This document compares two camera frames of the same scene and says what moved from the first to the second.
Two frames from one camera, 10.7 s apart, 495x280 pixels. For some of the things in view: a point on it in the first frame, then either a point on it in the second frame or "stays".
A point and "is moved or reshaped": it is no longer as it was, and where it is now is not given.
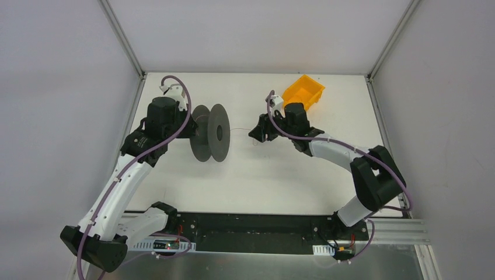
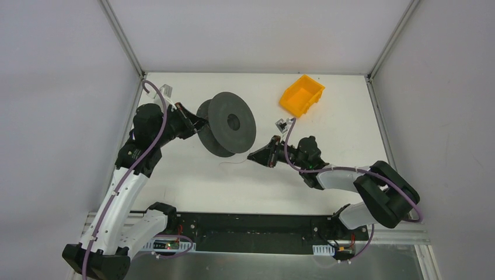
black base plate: (294, 233) stays
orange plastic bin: (304, 90) stays
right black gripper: (264, 128) -> (275, 151)
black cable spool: (212, 138) is moved or reshaped
